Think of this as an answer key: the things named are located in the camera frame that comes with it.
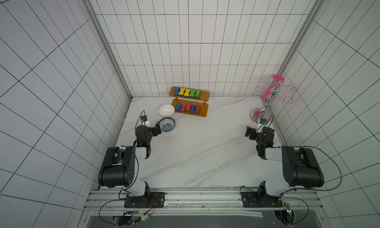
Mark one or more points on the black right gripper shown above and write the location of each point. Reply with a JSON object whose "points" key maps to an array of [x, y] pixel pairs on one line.
{"points": [[249, 133]]}

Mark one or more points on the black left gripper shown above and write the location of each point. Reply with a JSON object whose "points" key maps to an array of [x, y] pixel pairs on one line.
{"points": [[153, 129]]}

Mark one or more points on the yellow eraser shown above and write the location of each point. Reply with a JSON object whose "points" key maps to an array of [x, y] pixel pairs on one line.
{"points": [[182, 91], [187, 92]]}

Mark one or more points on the green eraser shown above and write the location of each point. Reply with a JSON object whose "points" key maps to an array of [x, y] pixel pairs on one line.
{"points": [[192, 93], [197, 93]]}

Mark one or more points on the blue eraser top shelf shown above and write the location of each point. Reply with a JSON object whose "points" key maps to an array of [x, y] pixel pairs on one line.
{"points": [[176, 90]]}

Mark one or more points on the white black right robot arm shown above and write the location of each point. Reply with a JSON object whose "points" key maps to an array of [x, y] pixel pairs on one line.
{"points": [[300, 169]]}

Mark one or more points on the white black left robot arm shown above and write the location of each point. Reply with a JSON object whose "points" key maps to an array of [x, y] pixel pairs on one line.
{"points": [[120, 167]]}

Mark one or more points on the wooden two-tier shelf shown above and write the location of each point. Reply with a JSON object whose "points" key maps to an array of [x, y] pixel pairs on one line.
{"points": [[190, 101]]}

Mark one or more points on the blue patterned ceramic bowl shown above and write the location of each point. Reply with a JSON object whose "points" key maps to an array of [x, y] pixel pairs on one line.
{"points": [[167, 124]]}

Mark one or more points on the white ceramic bowl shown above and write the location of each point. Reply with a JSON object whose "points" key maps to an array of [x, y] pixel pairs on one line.
{"points": [[166, 110]]}

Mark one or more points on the blue eraser bottom left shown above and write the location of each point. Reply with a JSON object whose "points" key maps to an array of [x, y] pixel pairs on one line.
{"points": [[178, 107]]}

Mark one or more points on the red eraser bottom left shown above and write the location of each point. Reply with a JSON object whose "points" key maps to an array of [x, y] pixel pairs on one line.
{"points": [[183, 108]]}

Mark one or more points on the blue eraser bottom right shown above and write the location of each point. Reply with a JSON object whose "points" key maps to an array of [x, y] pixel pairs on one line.
{"points": [[193, 109]]}

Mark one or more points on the chrome pink cup stand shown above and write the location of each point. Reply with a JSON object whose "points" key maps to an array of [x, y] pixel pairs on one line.
{"points": [[270, 91]]}

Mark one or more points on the red eraser bottom right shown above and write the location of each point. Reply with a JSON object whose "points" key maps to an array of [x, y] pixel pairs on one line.
{"points": [[197, 110]]}

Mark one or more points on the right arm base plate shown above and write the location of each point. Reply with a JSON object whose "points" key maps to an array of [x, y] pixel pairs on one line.
{"points": [[253, 200]]}

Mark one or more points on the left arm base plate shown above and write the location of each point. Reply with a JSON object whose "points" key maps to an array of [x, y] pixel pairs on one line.
{"points": [[149, 200]]}

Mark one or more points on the aluminium mounting rail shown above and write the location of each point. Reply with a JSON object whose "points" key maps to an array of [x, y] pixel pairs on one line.
{"points": [[178, 202]]}

